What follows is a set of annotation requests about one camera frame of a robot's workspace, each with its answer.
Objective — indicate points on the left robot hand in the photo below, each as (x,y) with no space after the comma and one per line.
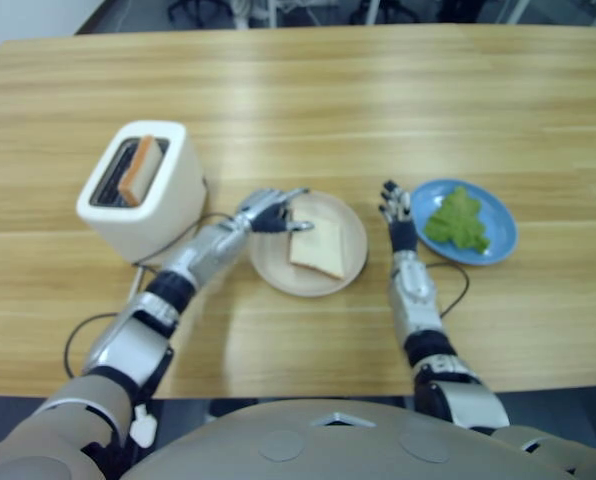
(269,212)

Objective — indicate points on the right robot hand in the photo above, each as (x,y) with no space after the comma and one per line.
(402,230)

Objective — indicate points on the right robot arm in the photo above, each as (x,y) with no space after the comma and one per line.
(418,300)

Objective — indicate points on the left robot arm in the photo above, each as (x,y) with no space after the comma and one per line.
(128,345)

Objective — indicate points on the beige plate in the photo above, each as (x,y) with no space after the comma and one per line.
(273,265)

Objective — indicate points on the green lettuce leaf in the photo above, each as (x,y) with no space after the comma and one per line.
(458,220)

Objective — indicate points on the bread slice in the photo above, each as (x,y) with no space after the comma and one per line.
(139,172)
(319,247)

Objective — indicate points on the blue plate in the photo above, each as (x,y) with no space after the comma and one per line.
(500,220)

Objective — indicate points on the cream toaster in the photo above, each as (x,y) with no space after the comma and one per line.
(170,200)

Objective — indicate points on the robot body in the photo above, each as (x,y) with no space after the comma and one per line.
(338,445)

